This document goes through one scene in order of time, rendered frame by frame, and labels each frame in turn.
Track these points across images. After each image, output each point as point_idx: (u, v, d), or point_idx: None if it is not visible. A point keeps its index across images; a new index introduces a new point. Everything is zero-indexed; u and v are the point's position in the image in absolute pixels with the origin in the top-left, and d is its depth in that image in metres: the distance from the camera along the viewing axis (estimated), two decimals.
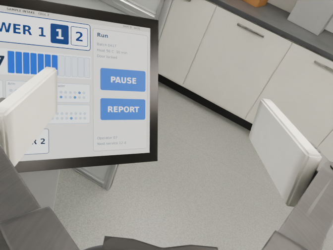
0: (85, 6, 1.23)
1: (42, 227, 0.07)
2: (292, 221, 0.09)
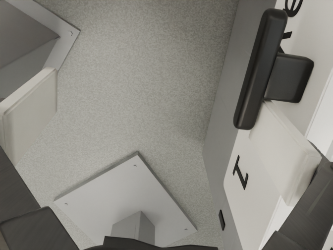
0: None
1: (42, 227, 0.07)
2: (292, 221, 0.09)
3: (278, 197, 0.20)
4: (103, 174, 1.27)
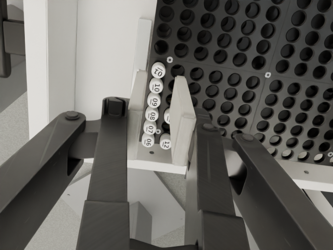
0: None
1: (113, 218, 0.08)
2: (202, 193, 0.10)
3: (29, 127, 0.27)
4: None
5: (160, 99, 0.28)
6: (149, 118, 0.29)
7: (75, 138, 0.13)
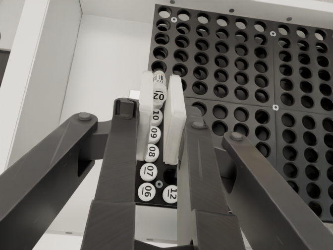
0: None
1: (119, 218, 0.08)
2: (195, 192, 0.10)
3: None
4: None
5: (160, 132, 0.23)
6: (147, 161, 0.22)
7: (86, 140, 0.13)
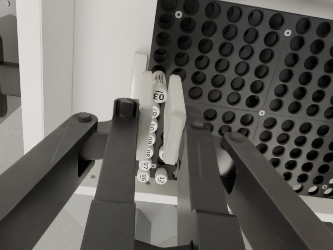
0: None
1: (119, 218, 0.08)
2: (195, 192, 0.10)
3: None
4: None
5: (155, 137, 0.28)
6: None
7: (86, 140, 0.13)
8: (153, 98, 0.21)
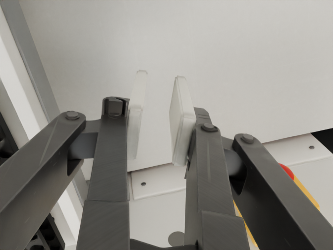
0: None
1: (113, 218, 0.08)
2: (202, 193, 0.10)
3: None
4: None
5: None
6: None
7: (75, 138, 0.13)
8: None
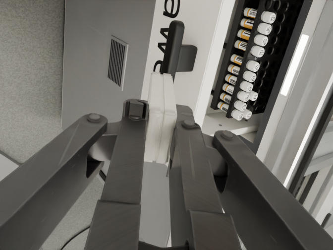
0: None
1: (124, 218, 0.08)
2: (189, 192, 0.10)
3: None
4: None
5: (251, 85, 0.41)
6: (241, 99, 0.41)
7: (95, 141, 0.13)
8: (262, 41, 0.37)
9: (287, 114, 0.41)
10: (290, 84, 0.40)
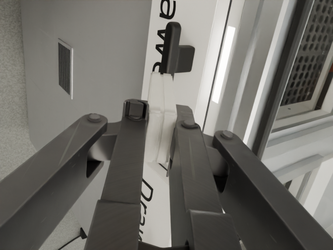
0: None
1: (124, 218, 0.08)
2: (189, 192, 0.10)
3: None
4: None
5: None
6: None
7: (95, 141, 0.13)
8: None
9: (220, 126, 0.33)
10: (220, 89, 0.32)
